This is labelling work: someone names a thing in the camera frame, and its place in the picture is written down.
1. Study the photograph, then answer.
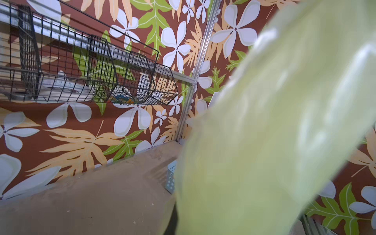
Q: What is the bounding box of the yellow-green plastic bag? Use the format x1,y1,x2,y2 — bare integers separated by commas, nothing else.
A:
175,1,376,235

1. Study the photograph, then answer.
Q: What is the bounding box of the light blue plastic basket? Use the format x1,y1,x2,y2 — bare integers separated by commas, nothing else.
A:
165,160,177,194

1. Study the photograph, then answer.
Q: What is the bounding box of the black wire basket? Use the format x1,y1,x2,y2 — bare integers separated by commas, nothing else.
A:
1,1,178,105

